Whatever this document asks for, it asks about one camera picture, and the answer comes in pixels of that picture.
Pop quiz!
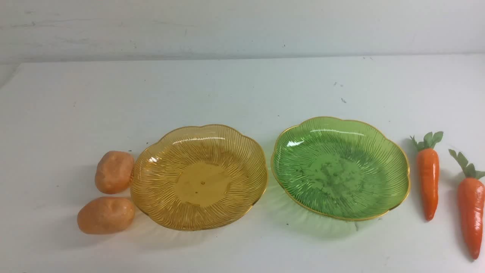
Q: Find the toy potato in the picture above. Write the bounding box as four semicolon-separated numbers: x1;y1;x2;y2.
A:
95;151;135;194
77;196;135;235

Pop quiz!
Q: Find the toy carrot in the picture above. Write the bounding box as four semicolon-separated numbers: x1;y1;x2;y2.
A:
410;131;444;221
448;149;485;260

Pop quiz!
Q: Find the amber plastic flower plate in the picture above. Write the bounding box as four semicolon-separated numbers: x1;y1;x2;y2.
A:
130;124;269;231

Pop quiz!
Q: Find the green plastic flower plate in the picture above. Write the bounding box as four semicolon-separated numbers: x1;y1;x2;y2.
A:
271;116;411;221

